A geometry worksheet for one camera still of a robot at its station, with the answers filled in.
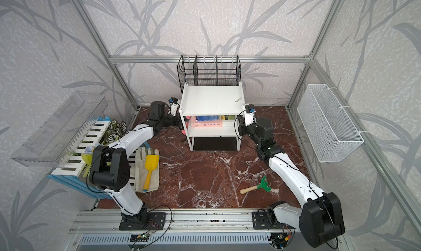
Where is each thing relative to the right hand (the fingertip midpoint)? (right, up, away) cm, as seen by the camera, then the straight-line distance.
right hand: (239, 115), depth 79 cm
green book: (-3, -1, +6) cm, 7 cm away
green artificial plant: (-61, -18, -15) cm, 66 cm away
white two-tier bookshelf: (-13, +1, -8) cm, 15 cm away
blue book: (-16, -1, +6) cm, 17 cm away
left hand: (-28, 0, +11) cm, 30 cm away
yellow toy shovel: (-48, -27, +12) cm, 56 cm away
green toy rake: (+14, -36, +6) cm, 39 cm away
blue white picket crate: (-67, -23, -16) cm, 72 cm away
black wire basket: (-17, +29, +25) cm, 42 cm away
